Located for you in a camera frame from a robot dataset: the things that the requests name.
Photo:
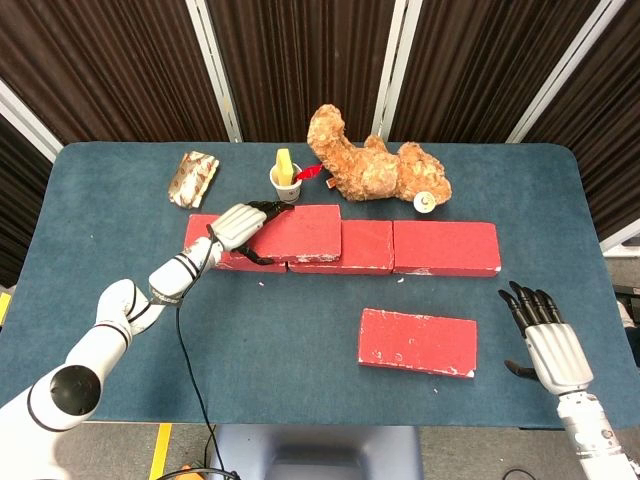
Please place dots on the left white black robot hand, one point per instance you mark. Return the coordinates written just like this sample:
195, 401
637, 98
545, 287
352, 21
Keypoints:
237, 225

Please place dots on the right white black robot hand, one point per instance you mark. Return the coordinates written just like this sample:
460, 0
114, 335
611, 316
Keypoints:
557, 357

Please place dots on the red brick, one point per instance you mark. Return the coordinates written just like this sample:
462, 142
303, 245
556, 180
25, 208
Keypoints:
365, 245
417, 342
445, 247
196, 227
310, 232

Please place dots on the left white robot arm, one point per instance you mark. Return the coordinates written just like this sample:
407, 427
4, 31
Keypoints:
120, 310

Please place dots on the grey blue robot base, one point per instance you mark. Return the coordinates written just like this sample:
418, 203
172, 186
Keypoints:
315, 450

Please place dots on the white paper cup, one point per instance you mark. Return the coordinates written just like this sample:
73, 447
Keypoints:
289, 192

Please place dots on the crumpled gold snack wrapper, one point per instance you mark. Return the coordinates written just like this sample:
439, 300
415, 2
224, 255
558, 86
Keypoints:
192, 180

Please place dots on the yellow sponge stick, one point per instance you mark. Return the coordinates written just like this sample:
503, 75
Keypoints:
284, 162

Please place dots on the red ribbon piece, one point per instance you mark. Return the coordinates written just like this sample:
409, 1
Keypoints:
307, 172

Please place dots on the brown plush teddy bear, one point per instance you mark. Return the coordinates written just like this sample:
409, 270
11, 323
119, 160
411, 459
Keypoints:
370, 172

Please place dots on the blue felt table cover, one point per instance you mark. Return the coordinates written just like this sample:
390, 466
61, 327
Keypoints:
300, 385

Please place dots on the brown corrugated partition panel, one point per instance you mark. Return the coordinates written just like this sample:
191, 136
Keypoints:
300, 50
605, 130
110, 65
480, 60

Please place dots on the small round bottle cap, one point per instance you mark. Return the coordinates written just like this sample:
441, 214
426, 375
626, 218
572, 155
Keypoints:
424, 202

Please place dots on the yellow floor tape strip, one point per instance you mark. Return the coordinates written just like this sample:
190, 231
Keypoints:
160, 450

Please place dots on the white partition frame post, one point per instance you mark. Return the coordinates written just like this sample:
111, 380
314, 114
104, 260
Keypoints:
27, 120
565, 70
215, 70
397, 65

